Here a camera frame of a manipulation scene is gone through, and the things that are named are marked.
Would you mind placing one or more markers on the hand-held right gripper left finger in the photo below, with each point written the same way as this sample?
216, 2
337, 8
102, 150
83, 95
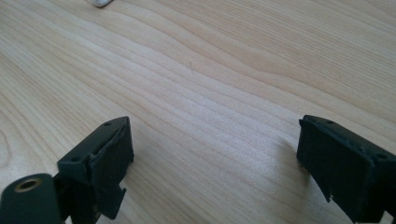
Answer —
106, 158

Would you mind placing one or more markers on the small white object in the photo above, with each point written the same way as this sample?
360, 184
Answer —
99, 2

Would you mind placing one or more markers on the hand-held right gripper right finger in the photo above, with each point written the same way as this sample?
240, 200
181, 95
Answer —
345, 168

